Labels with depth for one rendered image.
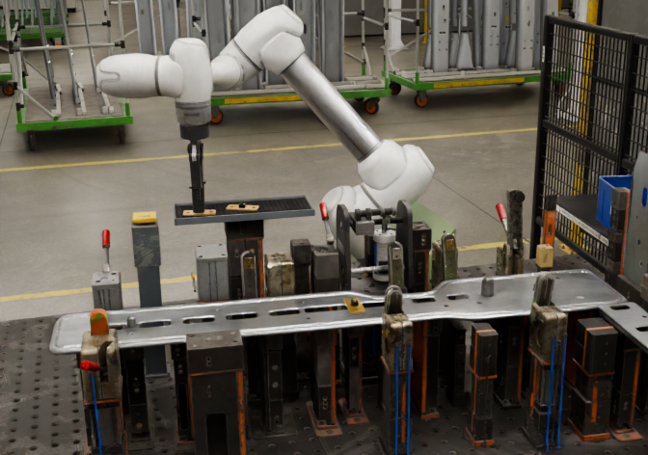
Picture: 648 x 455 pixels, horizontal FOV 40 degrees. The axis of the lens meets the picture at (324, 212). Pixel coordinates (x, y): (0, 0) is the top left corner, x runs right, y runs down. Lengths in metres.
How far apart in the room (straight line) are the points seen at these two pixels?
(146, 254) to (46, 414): 0.48
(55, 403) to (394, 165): 1.21
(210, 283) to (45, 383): 0.60
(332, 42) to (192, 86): 7.23
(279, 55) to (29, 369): 1.17
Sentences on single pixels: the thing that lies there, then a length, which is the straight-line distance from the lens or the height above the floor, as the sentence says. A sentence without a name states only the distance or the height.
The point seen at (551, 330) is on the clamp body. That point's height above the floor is 1.01.
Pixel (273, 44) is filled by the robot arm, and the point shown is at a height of 1.54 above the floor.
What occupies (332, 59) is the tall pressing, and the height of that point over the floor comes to 0.54.
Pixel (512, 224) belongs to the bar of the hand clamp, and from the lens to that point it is 2.39.
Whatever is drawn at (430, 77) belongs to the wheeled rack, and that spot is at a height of 0.31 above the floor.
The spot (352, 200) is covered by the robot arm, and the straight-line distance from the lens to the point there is 2.80.
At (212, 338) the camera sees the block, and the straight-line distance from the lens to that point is 1.97.
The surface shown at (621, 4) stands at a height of 1.47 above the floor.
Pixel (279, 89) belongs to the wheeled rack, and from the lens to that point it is 9.00.
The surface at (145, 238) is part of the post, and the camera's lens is 2.37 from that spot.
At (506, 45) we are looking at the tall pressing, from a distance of 10.61.
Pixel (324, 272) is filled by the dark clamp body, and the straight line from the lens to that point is 2.30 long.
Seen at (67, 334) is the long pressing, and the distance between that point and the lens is 2.13.
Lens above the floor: 1.88
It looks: 18 degrees down
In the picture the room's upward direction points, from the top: 1 degrees counter-clockwise
